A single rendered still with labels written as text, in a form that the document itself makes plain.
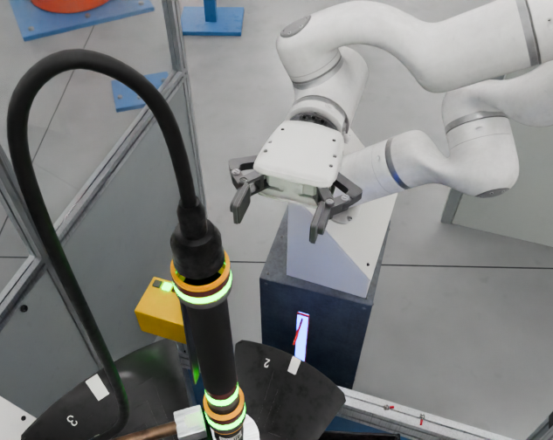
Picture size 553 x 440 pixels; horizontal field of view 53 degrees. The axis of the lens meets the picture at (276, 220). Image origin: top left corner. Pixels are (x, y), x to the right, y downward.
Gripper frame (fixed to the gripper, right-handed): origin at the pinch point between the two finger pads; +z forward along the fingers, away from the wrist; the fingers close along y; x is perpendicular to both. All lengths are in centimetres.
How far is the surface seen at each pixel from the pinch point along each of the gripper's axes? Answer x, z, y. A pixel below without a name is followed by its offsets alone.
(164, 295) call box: -58, -18, 32
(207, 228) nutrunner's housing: 19.5, 18.2, -1.0
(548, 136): -101, -161, -65
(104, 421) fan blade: -25.2, 20.0, 17.3
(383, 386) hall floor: -165, -65, -25
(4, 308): -65, -7, 70
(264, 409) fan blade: -45.8, 4.1, 0.6
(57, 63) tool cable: 33.6, 21.7, 3.6
